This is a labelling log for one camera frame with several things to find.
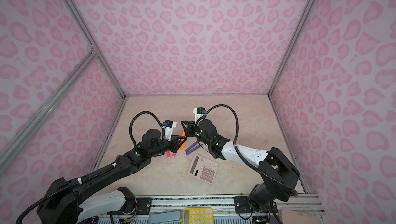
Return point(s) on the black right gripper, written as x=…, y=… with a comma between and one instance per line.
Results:
x=190, y=128

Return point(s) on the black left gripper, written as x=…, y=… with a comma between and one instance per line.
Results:
x=175, y=141

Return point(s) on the orange highlighter pen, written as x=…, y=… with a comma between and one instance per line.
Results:
x=183, y=141

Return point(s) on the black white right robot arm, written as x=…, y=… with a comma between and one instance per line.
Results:
x=278, y=173

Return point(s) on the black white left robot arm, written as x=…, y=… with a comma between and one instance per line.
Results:
x=76, y=200

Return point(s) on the purple highlighter pen upper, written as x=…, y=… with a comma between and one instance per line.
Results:
x=195, y=144

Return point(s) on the purple highlighter pen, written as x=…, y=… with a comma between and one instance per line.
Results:
x=193, y=150
x=195, y=144

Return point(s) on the purple highlighter pen lower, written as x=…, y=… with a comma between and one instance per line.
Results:
x=193, y=150

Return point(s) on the pink white calculator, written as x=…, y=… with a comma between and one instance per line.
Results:
x=203, y=169

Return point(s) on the grey blue case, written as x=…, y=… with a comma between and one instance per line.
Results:
x=165, y=217

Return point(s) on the yellow calculator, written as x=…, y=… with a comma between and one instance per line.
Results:
x=198, y=215

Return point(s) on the pink box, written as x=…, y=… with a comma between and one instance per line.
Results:
x=293, y=217

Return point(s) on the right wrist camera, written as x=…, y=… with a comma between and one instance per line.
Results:
x=199, y=112

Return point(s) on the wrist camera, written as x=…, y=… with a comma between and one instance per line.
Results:
x=199, y=112
x=168, y=127

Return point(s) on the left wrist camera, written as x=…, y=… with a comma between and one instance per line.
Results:
x=168, y=127

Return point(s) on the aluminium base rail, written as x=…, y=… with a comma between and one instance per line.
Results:
x=227, y=209

